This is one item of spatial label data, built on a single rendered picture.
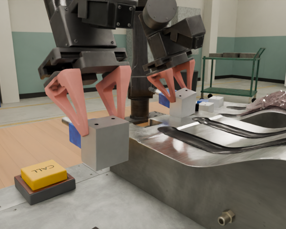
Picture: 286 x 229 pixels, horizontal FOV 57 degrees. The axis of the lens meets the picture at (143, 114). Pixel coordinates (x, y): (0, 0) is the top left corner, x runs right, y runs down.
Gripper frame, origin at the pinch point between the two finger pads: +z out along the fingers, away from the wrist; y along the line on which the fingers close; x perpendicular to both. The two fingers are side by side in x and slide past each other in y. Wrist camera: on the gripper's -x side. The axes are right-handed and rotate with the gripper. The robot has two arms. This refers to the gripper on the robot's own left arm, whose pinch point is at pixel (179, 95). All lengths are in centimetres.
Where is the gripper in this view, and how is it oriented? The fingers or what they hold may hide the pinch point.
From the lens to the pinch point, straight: 61.0
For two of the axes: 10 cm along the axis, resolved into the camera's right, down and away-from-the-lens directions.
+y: 7.5, -3.6, 5.6
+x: -5.7, 0.9, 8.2
